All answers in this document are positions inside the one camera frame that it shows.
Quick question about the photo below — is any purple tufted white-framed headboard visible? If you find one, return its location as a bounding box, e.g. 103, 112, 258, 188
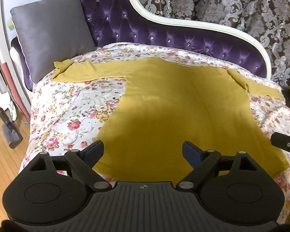
16, 0, 271, 90

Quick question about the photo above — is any mustard yellow knit sweater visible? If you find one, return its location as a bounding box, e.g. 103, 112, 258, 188
52, 58, 289, 182

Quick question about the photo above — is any floral quilted bedspread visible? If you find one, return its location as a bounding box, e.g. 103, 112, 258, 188
22, 43, 290, 224

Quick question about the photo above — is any red grey stick vacuum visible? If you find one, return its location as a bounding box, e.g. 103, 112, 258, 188
0, 107, 23, 149

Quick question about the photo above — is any brown silver damask curtain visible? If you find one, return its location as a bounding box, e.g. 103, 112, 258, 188
139, 0, 290, 86

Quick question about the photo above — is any grey square pillow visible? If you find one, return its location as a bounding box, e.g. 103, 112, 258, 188
10, 0, 95, 84

